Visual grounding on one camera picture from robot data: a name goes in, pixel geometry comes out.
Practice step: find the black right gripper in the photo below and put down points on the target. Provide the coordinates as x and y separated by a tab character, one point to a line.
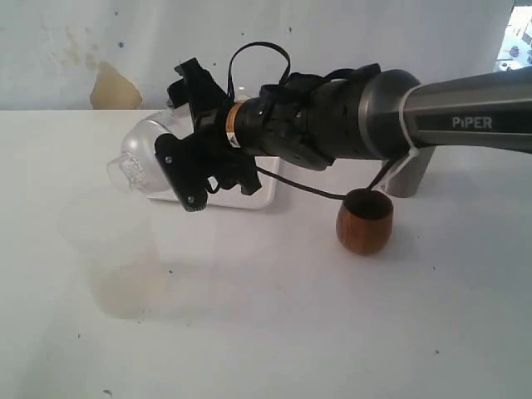
210	106

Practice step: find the clear plastic shaker lid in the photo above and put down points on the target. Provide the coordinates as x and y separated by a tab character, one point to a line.
136	168

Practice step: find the brown wooden cup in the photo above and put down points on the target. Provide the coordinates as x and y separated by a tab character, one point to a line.
364	221

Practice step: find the stainless steel cup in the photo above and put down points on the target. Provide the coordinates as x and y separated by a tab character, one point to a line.
405	183

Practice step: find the clear plastic shaker body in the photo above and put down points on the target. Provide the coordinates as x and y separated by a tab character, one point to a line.
176	119

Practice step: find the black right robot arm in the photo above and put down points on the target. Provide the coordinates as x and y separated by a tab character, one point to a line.
311	121

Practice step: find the translucent plastic cup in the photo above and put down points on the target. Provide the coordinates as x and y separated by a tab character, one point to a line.
112	234

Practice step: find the white zip tie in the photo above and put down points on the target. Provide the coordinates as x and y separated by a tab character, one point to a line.
413	151

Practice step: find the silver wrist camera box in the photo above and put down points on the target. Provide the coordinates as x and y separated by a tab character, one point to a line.
185	167

